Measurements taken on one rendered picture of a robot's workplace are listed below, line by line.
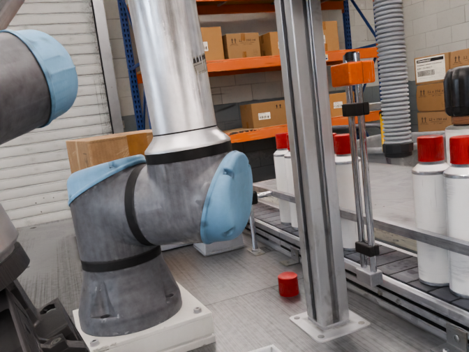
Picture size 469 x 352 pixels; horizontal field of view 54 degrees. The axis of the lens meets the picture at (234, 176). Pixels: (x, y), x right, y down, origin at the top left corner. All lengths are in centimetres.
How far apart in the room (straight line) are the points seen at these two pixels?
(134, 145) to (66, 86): 77
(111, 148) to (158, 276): 52
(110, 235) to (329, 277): 31
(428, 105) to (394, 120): 404
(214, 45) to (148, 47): 402
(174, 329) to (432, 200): 39
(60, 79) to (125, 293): 36
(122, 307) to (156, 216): 14
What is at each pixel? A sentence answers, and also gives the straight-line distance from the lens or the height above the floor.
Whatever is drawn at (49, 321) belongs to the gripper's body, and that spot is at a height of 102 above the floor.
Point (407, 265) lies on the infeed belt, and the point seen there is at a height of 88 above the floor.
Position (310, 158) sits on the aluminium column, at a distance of 62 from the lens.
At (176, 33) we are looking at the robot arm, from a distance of 59.
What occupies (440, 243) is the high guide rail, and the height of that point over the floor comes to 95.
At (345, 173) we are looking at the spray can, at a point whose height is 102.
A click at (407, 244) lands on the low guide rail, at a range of 80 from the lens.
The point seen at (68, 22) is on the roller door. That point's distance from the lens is 498.
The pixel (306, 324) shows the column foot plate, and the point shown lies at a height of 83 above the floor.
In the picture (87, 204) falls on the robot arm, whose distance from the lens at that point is 65.
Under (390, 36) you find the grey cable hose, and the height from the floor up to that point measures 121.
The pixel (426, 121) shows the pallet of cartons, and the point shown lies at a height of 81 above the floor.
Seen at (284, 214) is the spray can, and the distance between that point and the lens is 104.
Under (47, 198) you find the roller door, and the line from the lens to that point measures 490.
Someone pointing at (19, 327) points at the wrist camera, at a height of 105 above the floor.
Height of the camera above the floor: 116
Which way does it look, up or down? 9 degrees down
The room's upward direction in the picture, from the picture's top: 7 degrees counter-clockwise
